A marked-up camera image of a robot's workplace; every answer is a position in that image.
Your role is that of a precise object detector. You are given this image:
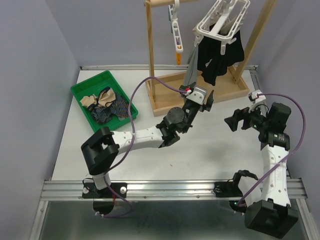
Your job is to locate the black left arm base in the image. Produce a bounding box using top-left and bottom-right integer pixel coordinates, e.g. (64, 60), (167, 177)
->
(82, 178), (128, 199)

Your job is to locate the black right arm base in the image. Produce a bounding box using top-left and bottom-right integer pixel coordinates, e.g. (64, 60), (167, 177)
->
(213, 170), (258, 198)

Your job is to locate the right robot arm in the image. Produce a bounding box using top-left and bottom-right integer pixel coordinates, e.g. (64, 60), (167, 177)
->
(224, 102), (299, 239)

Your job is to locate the green plastic tray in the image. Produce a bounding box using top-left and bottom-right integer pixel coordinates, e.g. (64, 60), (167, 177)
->
(71, 70), (130, 132)

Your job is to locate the blue striped underwear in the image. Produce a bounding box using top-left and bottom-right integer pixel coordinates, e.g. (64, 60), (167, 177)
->
(90, 86), (129, 124)

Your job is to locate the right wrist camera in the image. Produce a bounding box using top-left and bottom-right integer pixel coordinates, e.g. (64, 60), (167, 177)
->
(248, 89), (266, 112)

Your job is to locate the white rectangular clip hanger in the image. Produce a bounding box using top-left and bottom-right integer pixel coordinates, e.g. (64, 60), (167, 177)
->
(193, 0), (251, 55)

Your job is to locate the aluminium mounting rail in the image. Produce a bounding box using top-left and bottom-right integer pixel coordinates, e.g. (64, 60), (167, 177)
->
(41, 177), (309, 201)

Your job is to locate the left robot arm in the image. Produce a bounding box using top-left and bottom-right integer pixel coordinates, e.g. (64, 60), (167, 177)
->
(81, 86), (214, 197)

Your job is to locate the orange clothes peg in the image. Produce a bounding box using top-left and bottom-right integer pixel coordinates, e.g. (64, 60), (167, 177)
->
(175, 52), (181, 66)

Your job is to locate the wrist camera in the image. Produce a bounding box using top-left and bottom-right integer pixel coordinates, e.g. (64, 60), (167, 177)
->
(179, 85), (208, 105)
(248, 89), (266, 112)

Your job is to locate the beige underwear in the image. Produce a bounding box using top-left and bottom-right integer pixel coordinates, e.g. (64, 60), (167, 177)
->
(80, 88), (116, 112)

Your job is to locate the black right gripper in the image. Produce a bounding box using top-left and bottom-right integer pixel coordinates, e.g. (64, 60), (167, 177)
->
(223, 101), (270, 132)

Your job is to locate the white straight clip hanger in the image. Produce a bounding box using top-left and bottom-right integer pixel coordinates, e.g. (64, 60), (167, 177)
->
(168, 0), (184, 54)

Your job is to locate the grey underwear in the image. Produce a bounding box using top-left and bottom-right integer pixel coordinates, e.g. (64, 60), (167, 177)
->
(183, 37), (199, 86)

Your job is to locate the black underwear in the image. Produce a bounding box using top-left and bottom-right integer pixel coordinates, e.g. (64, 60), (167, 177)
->
(197, 31), (245, 86)

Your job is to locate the wooden clothes rack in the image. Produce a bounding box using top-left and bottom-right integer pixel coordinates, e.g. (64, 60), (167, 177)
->
(144, 0), (276, 117)

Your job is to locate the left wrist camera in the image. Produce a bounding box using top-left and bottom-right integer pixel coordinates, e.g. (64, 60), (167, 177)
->
(179, 85), (208, 105)

